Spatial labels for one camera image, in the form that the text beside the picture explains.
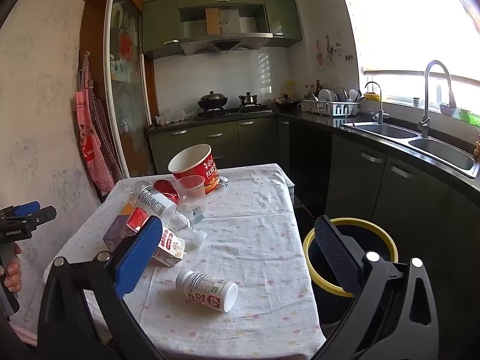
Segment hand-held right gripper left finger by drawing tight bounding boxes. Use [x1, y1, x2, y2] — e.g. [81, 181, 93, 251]
[37, 215, 164, 360]

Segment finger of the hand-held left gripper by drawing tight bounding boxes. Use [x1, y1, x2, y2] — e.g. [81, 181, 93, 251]
[22, 206, 58, 230]
[0, 201, 41, 218]

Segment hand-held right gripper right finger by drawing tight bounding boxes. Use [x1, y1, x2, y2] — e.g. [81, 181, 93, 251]
[313, 215, 439, 360]

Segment small purple brown box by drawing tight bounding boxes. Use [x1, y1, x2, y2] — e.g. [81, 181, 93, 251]
[103, 215, 133, 252]

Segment yellow rimmed blue bin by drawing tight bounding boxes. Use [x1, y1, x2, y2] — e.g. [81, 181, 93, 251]
[302, 217, 399, 325]

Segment clear plastic cup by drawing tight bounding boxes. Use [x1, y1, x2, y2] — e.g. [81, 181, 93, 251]
[175, 175, 206, 205]

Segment person's left hand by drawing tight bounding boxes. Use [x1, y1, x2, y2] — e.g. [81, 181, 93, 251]
[5, 244, 22, 294]

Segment white red milk carton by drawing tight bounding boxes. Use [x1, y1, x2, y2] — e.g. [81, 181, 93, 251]
[152, 227, 187, 268]

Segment clear plastic bottle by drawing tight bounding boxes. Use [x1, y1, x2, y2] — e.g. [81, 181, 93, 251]
[131, 181, 193, 230]

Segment white yogurt bottle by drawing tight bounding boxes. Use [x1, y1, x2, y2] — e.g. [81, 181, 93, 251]
[175, 269, 239, 313]

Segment dark lower cabinets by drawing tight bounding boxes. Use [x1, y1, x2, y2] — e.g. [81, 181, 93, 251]
[277, 118, 480, 360]

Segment pink red apron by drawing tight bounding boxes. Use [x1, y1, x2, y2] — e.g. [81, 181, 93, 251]
[74, 50, 116, 196]

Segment white dotted tablecloth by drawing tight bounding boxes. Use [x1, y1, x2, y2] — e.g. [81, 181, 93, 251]
[43, 163, 327, 360]

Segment red noodle bucket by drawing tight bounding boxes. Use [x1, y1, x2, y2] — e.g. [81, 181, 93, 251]
[167, 143, 219, 196]

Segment checked apron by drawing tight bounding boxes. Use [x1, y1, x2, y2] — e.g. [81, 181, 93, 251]
[92, 95, 124, 184]

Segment clear plastic bags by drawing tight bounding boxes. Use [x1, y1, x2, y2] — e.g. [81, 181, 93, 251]
[155, 109, 196, 127]

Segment green lower cabinets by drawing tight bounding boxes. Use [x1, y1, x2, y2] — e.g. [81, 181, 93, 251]
[148, 116, 289, 176]

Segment green cabinets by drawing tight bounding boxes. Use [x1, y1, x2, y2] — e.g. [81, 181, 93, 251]
[148, 116, 289, 176]
[142, 0, 303, 60]

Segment double steel sink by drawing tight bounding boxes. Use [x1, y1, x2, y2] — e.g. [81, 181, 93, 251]
[341, 121, 480, 179]

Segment white dish rack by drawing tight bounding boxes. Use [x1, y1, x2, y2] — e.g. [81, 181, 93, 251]
[302, 99, 361, 117]

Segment small steel faucet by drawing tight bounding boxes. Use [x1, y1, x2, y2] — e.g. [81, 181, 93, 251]
[364, 81, 385, 125]

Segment sliding glass door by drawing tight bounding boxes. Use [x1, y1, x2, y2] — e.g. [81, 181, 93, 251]
[103, 0, 158, 179]

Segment black pan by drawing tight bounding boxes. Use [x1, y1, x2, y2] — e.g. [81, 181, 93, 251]
[277, 95, 301, 112]

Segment black wok with lid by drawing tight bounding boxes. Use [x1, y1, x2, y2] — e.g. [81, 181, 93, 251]
[197, 91, 229, 112]

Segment gas stove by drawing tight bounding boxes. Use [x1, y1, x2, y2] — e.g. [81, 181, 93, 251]
[197, 105, 273, 118]

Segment tall steel faucet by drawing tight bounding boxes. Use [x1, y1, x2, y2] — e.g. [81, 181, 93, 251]
[418, 60, 457, 139]

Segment green plastic container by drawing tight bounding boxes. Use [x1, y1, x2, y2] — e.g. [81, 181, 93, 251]
[459, 109, 480, 128]

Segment green upper cabinets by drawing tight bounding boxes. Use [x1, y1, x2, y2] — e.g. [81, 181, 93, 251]
[142, 0, 303, 60]

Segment steel range hood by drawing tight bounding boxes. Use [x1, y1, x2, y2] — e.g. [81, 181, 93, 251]
[180, 33, 273, 55]

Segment window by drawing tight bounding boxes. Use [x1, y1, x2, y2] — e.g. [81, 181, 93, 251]
[337, 0, 480, 118]

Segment wooden board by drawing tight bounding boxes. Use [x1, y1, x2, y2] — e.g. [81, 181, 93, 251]
[205, 8, 222, 35]

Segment wall stickers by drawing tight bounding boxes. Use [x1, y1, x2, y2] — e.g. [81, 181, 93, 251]
[314, 35, 355, 73]

